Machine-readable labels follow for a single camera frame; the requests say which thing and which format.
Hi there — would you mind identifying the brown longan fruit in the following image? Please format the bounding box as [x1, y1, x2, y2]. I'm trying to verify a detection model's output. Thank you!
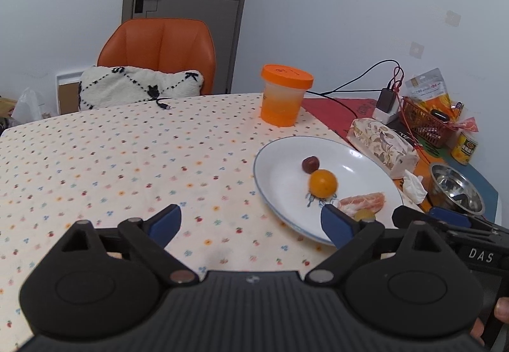
[354, 209, 376, 222]

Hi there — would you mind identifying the peeled pomelo segment long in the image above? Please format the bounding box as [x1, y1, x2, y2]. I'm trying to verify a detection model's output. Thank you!
[337, 193, 386, 218]

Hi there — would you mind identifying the medium orange mandarin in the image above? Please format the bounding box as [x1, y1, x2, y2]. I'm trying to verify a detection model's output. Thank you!
[308, 169, 338, 200]

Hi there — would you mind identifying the dark red jujube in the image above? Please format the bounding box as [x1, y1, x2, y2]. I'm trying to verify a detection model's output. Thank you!
[301, 155, 320, 175]

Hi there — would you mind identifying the person's right hand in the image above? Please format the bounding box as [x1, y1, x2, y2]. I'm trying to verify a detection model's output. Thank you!
[470, 297, 509, 346]

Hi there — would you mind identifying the stainless steel bowl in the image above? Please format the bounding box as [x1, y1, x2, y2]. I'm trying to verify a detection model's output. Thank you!
[427, 162, 486, 216]

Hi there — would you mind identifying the floral white tablecloth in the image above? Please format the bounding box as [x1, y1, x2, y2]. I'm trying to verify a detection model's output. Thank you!
[1, 93, 336, 351]

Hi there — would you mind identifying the crumpled white tissue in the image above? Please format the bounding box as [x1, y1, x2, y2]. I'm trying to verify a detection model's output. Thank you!
[402, 170, 428, 205]

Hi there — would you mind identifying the white plate blue rim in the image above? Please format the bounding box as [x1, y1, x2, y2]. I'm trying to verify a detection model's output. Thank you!
[254, 137, 403, 245]

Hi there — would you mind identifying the floral tissue pack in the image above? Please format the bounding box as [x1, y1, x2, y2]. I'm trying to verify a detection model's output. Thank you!
[347, 118, 419, 180]

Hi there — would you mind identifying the yellow tin can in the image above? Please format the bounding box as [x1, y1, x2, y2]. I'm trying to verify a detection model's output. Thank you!
[450, 131, 478, 165]

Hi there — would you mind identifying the white power strip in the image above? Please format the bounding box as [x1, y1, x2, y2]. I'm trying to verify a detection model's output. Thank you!
[372, 107, 400, 126]

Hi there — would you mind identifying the orange plastic basket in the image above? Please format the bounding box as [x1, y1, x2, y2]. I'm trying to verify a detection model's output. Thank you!
[402, 97, 457, 148]

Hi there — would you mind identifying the red patterned table mat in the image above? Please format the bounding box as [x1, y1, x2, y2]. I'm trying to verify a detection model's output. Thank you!
[303, 97, 502, 224]

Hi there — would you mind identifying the black charger adapter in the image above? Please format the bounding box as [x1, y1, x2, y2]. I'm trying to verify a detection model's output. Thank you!
[376, 88, 397, 114]

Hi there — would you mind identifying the white black patterned cushion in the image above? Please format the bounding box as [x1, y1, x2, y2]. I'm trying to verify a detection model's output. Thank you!
[79, 66, 205, 111]

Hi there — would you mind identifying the orange lidded plastic container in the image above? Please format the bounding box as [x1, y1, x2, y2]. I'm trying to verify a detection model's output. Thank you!
[261, 64, 314, 127]

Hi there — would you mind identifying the snack bag pouch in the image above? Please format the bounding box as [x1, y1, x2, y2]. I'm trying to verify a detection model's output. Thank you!
[406, 68, 451, 110]

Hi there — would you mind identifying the white plastic bag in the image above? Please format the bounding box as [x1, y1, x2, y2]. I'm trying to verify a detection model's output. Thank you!
[11, 88, 55, 124]

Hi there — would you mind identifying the orange leather chair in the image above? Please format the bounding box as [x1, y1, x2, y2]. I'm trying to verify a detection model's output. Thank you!
[97, 18, 217, 94]

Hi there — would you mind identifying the black cable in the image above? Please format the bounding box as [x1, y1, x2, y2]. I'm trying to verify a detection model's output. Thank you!
[304, 58, 405, 127]

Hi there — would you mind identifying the red cable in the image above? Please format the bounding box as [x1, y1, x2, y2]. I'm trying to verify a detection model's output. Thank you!
[391, 66, 438, 158]

